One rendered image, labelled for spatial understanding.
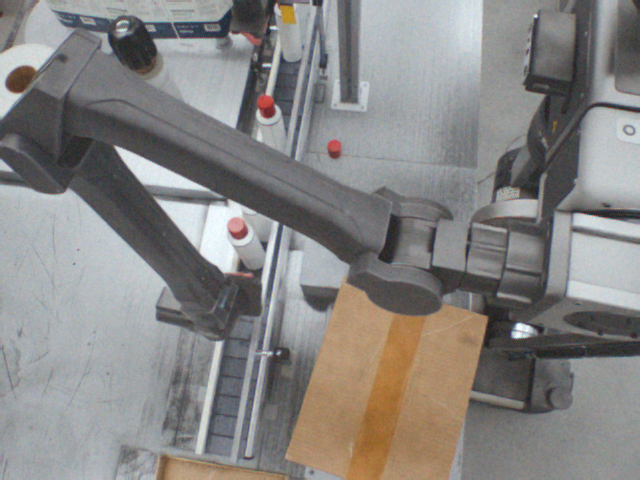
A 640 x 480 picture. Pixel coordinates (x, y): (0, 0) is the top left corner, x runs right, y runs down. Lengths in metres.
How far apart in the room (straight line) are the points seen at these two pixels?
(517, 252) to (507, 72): 2.07
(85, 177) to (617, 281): 0.51
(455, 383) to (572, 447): 1.28
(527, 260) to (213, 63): 1.07
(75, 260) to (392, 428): 0.84
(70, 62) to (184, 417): 0.84
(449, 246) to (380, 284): 0.07
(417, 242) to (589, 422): 1.66
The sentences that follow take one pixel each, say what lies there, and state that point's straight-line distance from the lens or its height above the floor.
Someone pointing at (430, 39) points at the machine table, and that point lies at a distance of 1.49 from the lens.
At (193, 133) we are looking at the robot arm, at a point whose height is 1.57.
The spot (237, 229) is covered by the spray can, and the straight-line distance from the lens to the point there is 0.95.
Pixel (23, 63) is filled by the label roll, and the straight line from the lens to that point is 1.42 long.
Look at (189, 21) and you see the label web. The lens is 1.38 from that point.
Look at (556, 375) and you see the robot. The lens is 1.79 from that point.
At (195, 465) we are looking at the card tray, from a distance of 1.17.
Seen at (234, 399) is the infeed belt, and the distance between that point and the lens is 1.10.
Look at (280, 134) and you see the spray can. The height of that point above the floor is 0.99.
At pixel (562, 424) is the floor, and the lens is 2.09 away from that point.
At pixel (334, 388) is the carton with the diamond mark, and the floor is 1.12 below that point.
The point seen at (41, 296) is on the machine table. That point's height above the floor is 0.83.
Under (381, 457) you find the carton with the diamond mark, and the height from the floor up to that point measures 1.12.
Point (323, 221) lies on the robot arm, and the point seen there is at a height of 1.50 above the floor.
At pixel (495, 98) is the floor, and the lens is 2.45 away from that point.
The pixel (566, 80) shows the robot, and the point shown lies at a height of 1.48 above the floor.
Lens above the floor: 1.95
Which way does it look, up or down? 70 degrees down
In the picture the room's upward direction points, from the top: 10 degrees counter-clockwise
